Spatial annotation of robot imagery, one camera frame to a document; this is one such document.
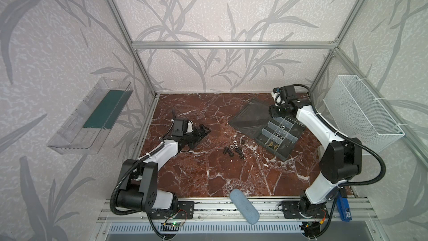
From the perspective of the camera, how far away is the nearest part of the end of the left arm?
678 mm

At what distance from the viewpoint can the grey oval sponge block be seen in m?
0.71

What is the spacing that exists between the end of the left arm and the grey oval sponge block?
0.30 m
